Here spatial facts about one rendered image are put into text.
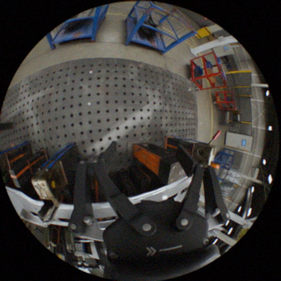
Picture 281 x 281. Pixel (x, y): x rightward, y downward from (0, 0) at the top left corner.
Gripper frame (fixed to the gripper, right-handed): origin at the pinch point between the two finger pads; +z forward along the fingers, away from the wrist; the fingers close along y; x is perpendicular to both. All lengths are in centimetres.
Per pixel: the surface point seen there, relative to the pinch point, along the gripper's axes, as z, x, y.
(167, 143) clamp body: 43.3, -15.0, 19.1
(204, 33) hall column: 308, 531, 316
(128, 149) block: 32.4, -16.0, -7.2
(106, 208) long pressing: -3.3, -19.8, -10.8
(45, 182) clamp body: -9.4, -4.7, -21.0
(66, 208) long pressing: -8.5, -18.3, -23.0
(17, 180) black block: -14.9, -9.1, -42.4
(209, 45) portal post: 183, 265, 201
